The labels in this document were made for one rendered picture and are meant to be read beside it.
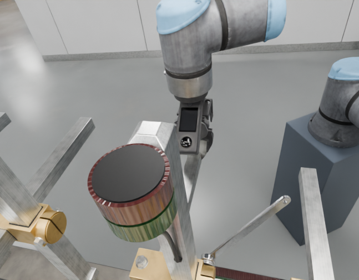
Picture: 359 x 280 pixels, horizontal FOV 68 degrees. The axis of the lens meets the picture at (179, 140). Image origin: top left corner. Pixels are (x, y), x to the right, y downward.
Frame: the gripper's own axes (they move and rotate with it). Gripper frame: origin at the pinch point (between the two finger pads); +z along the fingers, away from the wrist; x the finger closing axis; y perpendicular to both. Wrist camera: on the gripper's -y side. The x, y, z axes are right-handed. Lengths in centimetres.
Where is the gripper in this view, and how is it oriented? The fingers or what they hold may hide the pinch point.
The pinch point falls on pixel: (196, 160)
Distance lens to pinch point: 66.8
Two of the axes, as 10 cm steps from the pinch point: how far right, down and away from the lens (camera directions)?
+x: -9.6, -0.8, 2.5
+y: 2.4, -7.0, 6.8
